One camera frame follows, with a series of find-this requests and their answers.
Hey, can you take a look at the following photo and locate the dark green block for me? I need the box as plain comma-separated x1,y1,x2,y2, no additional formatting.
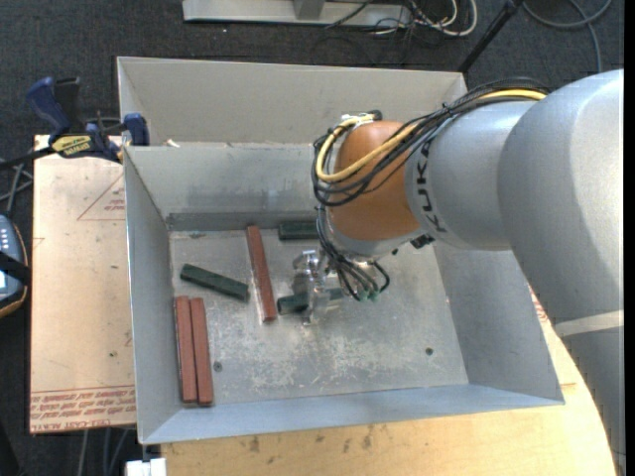
179,263,251,303
277,220,319,242
276,287,346,315

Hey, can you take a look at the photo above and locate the red-brown flat block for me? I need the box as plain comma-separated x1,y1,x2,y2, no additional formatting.
189,297,216,408
173,295,198,405
245,224,279,323

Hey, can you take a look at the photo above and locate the grey metal bin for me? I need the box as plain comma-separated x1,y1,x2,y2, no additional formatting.
116,56,567,446

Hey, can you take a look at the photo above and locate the brown cardboard board red print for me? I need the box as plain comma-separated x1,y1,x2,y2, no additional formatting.
29,134,138,435

